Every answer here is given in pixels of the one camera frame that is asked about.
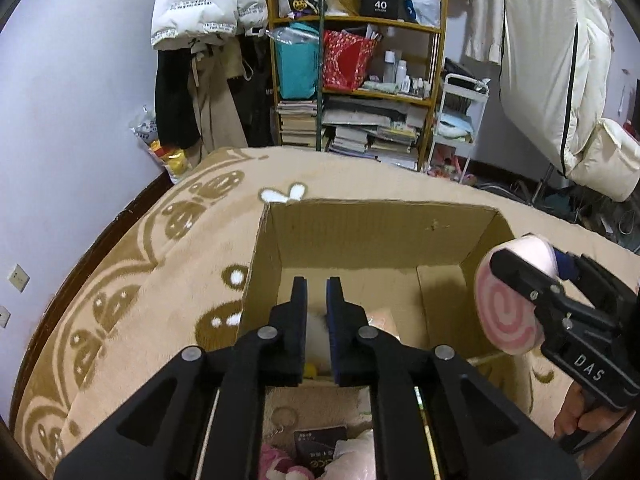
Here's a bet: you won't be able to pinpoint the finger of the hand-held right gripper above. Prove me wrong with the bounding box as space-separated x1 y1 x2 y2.
489 247 567 322
552 250 637 322

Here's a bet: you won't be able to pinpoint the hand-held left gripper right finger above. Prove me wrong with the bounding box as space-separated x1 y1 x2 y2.
326 276 583 480

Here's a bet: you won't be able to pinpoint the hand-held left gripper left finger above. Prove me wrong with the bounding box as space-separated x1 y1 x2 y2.
54 276 308 480

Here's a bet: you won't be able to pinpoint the white fluffy plush toy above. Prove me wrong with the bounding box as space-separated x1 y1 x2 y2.
306 310 333 378

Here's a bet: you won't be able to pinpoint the pink swirl plush cushion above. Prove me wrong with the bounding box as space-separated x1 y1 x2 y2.
474 232 557 356

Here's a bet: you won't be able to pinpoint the cardboard box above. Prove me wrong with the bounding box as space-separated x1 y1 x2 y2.
234 199 531 480

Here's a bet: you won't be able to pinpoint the person's right hand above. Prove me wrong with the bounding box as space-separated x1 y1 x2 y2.
553 384 594 438

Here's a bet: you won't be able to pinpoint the tan patterned blanket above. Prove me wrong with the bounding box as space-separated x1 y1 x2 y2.
12 146 640 480

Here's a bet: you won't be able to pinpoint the pink toys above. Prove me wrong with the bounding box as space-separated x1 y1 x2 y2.
429 155 477 184

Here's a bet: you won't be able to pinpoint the black pouch with gold print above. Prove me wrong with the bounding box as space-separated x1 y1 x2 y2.
294 426 351 480

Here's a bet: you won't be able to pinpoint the pink and white plush toy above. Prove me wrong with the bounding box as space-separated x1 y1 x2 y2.
260 441 312 480

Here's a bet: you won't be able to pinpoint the light blue cloth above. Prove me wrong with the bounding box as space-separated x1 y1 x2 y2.
434 111 474 142

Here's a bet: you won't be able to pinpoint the dark monitor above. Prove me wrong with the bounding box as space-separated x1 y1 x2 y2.
627 76 640 142

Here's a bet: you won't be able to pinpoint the stack of old books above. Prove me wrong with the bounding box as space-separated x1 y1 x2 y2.
276 100 319 149

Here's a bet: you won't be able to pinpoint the pile of books and papers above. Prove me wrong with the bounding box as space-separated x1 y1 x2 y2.
321 96 424 170

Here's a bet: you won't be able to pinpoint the cream padded quilt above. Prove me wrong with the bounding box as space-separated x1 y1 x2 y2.
500 0 640 204

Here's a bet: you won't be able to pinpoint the plastic bag of snacks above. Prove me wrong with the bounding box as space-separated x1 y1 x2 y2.
130 105 192 184

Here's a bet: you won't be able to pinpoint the black hanging garment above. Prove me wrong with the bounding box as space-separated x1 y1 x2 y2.
227 35 277 148

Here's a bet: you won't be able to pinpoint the white trolley cart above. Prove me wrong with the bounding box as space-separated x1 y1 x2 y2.
426 72 492 182

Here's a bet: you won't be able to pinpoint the beige hanging trousers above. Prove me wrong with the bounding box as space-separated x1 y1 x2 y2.
187 42 249 166

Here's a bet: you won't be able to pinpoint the teal storage bag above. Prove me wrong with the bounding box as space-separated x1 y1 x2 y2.
272 22 321 101

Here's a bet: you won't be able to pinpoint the black hanging coat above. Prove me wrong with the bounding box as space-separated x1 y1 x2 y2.
155 47 202 151

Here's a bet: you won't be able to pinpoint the group of cosmetic bottles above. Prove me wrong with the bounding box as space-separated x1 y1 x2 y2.
381 49 433 98

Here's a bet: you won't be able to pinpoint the red patterned bag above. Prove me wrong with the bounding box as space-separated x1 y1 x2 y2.
322 30 379 93

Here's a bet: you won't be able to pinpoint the clear plastic bag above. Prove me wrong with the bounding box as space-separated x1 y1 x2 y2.
267 25 321 50

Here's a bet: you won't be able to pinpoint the wooden shelf rack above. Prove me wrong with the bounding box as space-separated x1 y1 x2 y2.
266 0 449 173

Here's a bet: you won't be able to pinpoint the black gift box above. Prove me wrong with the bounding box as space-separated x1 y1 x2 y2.
361 0 402 20

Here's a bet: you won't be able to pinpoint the white puffer jacket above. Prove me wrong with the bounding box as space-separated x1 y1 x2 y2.
151 0 271 52

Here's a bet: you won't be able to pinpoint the metal chair frame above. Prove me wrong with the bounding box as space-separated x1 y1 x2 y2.
529 164 557 207

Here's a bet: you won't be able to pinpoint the metal key ring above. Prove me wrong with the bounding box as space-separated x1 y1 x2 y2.
271 406 297 437

